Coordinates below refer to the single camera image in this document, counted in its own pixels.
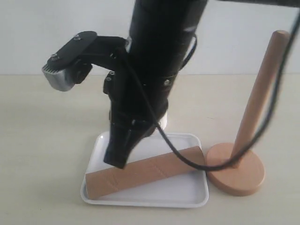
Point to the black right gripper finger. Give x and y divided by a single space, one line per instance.
122 140

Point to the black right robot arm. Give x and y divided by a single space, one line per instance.
159 37

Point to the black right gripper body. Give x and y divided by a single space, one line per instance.
140 86

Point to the printed white paper towel roll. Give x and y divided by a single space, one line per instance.
162 123

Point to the white rectangular plastic tray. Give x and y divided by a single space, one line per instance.
188 190

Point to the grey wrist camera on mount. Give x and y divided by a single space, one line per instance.
71 64

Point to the wooden paper towel holder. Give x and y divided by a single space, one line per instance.
247 175

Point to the brown cardboard tube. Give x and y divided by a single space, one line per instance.
141 172

